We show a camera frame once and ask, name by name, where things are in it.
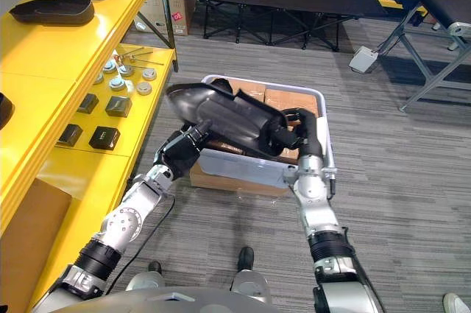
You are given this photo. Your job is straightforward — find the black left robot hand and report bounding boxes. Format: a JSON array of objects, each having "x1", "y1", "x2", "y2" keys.
[{"x1": 160, "y1": 119, "x2": 213, "y2": 181}]

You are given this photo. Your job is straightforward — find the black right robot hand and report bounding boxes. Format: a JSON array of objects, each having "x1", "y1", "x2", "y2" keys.
[{"x1": 271, "y1": 106, "x2": 327, "y2": 160}]

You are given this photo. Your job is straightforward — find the black plastic housing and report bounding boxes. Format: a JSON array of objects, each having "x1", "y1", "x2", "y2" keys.
[
  {"x1": 165, "y1": 82, "x2": 300, "y2": 158},
  {"x1": 8, "y1": 0, "x2": 96, "y2": 27},
  {"x1": 0, "y1": 92, "x2": 16, "y2": 130}
]

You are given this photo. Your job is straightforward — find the yellow metal shelf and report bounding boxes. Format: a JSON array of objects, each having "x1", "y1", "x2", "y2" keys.
[{"x1": 0, "y1": 0, "x2": 180, "y2": 313}]

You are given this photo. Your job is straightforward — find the flat cardboard box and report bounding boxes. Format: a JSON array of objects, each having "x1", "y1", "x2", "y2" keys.
[{"x1": 188, "y1": 161, "x2": 292, "y2": 197}]

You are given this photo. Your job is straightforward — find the brown cardboard parcels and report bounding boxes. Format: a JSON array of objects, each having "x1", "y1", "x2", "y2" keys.
[{"x1": 228, "y1": 80, "x2": 318, "y2": 161}]

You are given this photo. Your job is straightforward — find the white plastic bin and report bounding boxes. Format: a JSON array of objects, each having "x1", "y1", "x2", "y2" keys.
[{"x1": 197, "y1": 74, "x2": 336, "y2": 191}]

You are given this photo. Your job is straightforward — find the small black box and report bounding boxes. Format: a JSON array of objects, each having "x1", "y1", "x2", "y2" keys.
[
  {"x1": 57, "y1": 123, "x2": 84, "y2": 146},
  {"x1": 76, "y1": 93, "x2": 100, "y2": 115},
  {"x1": 105, "y1": 95, "x2": 133, "y2": 119},
  {"x1": 88, "y1": 125, "x2": 121, "y2": 151}
]

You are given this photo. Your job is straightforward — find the thin metal rods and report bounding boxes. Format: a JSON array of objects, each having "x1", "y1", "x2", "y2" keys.
[{"x1": 116, "y1": 46, "x2": 165, "y2": 66}]

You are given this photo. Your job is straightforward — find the silver left robot leg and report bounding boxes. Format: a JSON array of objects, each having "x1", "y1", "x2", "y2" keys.
[{"x1": 126, "y1": 260, "x2": 166, "y2": 292}]

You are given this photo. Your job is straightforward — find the silver robot leg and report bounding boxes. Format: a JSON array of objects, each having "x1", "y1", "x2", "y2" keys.
[
  {"x1": 126, "y1": 260, "x2": 166, "y2": 292},
  {"x1": 230, "y1": 246, "x2": 272, "y2": 306}
]

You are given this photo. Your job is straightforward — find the silver right robot leg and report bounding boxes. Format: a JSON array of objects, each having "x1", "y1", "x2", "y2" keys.
[{"x1": 230, "y1": 246, "x2": 272, "y2": 306}]

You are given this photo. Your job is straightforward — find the silver robot torso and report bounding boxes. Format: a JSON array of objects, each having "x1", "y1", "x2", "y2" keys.
[{"x1": 51, "y1": 286, "x2": 276, "y2": 313}]

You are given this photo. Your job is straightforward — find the cardboard box with pink sticker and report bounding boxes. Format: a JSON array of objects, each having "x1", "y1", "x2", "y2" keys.
[{"x1": 132, "y1": 0, "x2": 197, "y2": 37}]

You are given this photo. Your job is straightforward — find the large plain cardboard box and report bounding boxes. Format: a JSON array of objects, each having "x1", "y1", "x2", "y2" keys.
[{"x1": 0, "y1": 177, "x2": 74, "y2": 313}]

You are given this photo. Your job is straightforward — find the person's foot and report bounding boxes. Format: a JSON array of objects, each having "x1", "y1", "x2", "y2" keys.
[{"x1": 442, "y1": 292, "x2": 471, "y2": 313}]

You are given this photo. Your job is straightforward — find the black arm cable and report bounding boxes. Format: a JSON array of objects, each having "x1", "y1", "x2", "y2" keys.
[{"x1": 108, "y1": 194, "x2": 177, "y2": 294}]

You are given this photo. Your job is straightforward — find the grey control box cable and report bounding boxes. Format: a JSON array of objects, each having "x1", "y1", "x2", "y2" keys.
[{"x1": 370, "y1": 20, "x2": 408, "y2": 57}]

